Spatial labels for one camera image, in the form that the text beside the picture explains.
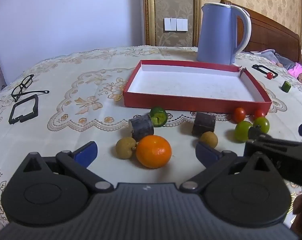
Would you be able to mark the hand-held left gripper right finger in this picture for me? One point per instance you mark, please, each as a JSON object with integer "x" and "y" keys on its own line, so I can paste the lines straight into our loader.
{"x": 205, "y": 153}

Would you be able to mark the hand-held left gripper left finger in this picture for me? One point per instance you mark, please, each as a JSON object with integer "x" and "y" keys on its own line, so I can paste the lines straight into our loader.
{"x": 87, "y": 153}

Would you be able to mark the green tomato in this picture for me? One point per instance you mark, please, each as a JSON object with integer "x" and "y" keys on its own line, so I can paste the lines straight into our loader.
{"x": 242, "y": 132}
{"x": 262, "y": 124}

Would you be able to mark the brown longan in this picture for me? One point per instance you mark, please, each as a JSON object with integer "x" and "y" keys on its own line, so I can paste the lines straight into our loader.
{"x": 125, "y": 148}
{"x": 209, "y": 139}

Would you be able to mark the orange tangerine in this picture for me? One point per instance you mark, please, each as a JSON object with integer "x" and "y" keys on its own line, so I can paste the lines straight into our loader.
{"x": 153, "y": 151}

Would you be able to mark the dark sugarcane piece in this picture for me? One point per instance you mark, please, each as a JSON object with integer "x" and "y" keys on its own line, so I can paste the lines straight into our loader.
{"x": 203, "y": 127}
{"x": 141, "y": 128}

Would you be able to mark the red cardboard box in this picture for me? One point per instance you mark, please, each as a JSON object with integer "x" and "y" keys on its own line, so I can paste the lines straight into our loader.
{"x": 191, "y": 85}

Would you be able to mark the green cucumber piece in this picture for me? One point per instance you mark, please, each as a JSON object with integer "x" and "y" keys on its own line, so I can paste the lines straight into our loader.
{"x": 158, "y": 116}
{"x": 286, "y": 86}

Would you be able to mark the small red cherry tomato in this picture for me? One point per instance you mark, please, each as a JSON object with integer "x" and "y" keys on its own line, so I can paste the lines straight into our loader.
{"x": 269, "y": 75}

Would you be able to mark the pink cloth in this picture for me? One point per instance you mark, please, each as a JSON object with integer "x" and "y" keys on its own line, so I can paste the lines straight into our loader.
{"x": 299, "y": 68}

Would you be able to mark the black eyeglasses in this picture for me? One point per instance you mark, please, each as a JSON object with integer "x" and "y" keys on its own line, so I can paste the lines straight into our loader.
{"x": 22, "y": 86}

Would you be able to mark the wooden bed headboard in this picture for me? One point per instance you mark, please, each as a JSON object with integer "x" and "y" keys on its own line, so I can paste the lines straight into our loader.
{"x": 270, "y": 30}

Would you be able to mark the blue electric kettle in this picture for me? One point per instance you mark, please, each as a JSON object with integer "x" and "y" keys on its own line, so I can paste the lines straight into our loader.
{"x": 216, "y": 35}

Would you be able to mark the black square plastic frame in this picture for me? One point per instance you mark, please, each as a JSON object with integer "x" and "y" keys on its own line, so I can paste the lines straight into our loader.
{"x": 263, "y": 69}
{"x": 35, "y": 105}

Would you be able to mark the white wall light switch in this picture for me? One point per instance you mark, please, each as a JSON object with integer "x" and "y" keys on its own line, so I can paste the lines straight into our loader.
{"x": 182, "y": 24}
{"x": 170, "y": 24}

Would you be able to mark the gold ornate wall frame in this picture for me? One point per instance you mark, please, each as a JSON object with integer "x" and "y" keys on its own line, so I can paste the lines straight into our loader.
{"x": 151, "y": 12}

